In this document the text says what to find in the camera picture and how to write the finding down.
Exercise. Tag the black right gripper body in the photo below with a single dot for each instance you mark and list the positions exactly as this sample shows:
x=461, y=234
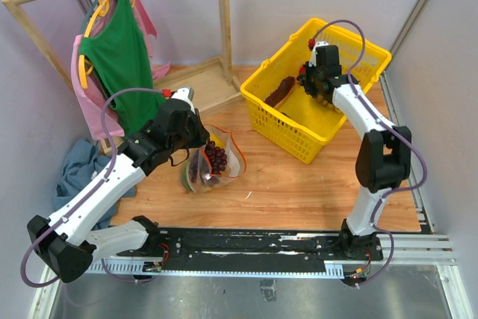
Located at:
x=311, y=77

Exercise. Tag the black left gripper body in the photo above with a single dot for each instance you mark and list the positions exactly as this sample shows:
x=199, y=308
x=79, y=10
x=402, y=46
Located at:
x=193, y=137

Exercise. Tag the dark purple grape bunch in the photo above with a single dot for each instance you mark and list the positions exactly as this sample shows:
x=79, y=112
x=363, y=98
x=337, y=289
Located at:
x=211, y=162

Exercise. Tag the watermelon slice toy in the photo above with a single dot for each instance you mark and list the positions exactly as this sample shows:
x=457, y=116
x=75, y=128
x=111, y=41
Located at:
x=188, y=177

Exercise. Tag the clear zip bag orange zipper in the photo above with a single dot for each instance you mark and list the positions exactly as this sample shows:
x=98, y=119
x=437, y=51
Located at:
x=236, y=161

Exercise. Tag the yellow bell pepper toy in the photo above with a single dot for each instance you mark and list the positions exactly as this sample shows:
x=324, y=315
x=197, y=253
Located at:
x=217, y=140

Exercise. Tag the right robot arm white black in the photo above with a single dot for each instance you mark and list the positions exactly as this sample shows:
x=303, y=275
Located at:
x=383, y=161

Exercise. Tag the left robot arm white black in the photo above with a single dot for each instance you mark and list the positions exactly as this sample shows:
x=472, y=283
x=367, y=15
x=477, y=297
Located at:
x=66, y=240

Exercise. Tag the green tank top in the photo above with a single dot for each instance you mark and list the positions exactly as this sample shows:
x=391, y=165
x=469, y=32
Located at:
x=120, y=59

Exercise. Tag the tan longan bunch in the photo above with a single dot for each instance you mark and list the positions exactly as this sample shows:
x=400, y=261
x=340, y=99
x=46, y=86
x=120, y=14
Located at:
x=321, y=100

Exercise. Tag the yellow plastic basket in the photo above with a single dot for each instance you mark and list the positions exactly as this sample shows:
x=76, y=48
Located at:
x=301, y=125

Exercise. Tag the wooden clothes rack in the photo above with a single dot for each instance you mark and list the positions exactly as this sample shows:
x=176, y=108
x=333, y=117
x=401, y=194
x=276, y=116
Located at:
x=213, y=82

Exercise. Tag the pink garment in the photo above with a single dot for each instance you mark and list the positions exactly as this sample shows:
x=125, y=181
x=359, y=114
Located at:
x=92, y=99

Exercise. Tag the yellow clothes hanger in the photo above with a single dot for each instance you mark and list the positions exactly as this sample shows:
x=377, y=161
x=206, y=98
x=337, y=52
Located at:
x=85, y=67

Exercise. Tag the teal clothes hanger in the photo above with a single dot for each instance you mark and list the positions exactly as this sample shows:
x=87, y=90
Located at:
x=88, y=7

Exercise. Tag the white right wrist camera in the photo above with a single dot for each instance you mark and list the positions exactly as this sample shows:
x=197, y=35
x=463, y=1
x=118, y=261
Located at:
x=317, y=48

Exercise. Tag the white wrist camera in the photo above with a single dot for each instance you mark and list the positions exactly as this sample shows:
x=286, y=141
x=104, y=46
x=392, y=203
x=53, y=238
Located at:
x=185, y=94
x=317, y=48

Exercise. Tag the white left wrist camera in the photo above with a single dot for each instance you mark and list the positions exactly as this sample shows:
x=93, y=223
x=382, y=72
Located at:
x=185, y=94

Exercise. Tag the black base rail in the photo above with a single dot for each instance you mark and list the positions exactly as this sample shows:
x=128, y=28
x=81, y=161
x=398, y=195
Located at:
x=247, y=253

